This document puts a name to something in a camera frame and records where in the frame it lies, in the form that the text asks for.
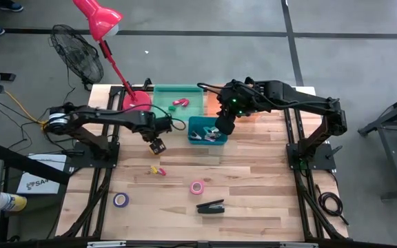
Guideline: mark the pink tape roll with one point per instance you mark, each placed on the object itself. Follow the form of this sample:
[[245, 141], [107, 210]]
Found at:
[[197, 183]]

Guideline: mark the black floor fan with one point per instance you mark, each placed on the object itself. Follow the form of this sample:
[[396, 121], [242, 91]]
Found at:
[[78, 55]]

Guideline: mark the black table clamp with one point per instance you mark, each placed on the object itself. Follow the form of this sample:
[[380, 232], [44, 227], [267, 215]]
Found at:
[[147, 84], [249, 80]]

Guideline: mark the purple tape roll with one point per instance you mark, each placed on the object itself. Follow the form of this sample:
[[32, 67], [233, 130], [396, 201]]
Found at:
[[115, 200]]

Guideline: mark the black aluminium table frame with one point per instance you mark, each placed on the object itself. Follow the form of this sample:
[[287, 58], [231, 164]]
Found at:
[[115, 91]]

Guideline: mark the green translucent plastic bin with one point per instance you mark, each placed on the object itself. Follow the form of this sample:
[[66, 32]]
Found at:
[[195, 103]]

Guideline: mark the white pink stapler remover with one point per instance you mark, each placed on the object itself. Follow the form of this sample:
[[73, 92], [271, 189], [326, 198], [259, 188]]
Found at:
[[214, 137]]

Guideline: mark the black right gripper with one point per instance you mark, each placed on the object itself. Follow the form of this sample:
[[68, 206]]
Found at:
[[226, 124]]

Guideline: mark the blue plastic bin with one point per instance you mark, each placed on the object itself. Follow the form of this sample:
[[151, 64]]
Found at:
[[198, 125]]

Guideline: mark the white printed paper sheet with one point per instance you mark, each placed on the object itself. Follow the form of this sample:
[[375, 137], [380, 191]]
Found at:
[[52, 162]]

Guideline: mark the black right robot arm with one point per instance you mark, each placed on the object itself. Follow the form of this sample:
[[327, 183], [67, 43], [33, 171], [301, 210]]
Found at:
[[305, 98]]

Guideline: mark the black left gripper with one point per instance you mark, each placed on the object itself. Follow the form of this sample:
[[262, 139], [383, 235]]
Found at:
[[158, 143]]

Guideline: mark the yellow mini stapler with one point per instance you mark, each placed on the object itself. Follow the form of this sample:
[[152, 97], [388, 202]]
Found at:
[[153, 169]]

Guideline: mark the red desk lamp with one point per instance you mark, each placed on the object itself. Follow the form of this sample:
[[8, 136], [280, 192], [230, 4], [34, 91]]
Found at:
[[136, 101]]

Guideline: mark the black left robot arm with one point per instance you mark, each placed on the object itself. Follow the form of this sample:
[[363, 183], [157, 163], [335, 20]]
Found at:
[[115, 117]]

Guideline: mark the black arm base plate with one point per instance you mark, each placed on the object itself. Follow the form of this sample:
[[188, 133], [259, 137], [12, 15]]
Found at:
[[81, 163], [327, 165]]

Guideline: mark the silver stapler remover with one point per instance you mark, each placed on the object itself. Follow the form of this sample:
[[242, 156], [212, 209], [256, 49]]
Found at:
[[209, 130]]

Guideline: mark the green mini stapler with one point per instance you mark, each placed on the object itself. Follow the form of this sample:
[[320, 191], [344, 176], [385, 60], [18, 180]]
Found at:
[[172, 108]]

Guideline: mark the yellow white spray can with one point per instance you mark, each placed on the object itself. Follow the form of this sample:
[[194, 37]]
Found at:
[[14, 202]]

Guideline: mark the black stapler remover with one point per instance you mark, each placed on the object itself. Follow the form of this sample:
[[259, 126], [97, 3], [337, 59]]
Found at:
[[195, 136]]

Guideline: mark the large black stapler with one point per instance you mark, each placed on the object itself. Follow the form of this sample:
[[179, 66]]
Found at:
[[212, 209]]

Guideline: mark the silver metal bracket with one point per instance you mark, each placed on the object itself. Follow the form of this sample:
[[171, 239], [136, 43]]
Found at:
[[298, 245], [105, 244]]

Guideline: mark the black diagonal stand leg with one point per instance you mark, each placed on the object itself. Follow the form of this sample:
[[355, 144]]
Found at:
[[29, 164]]

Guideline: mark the red white mini stapler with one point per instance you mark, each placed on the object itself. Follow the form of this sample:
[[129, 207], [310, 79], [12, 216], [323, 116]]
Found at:
[[184, 102], [176, 102]]

